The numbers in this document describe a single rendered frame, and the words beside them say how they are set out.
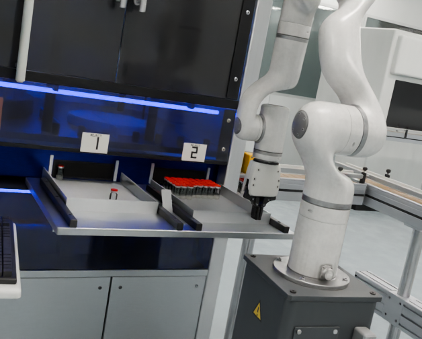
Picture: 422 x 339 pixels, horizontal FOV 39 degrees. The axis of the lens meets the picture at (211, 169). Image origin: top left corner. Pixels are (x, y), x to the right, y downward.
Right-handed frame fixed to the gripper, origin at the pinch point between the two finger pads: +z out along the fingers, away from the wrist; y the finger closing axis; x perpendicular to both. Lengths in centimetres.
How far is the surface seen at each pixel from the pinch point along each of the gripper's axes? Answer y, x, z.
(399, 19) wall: -490, -489, -152
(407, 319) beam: -85, -12, 43
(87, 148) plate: 43, -33, -9
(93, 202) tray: 46.9, -7.8, 1.3
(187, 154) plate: 9.2, -33.3, -10.0
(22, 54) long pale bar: 66, -26, -34
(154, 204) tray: 29.0, -7.8, 1.2
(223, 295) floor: -79, -141, 88
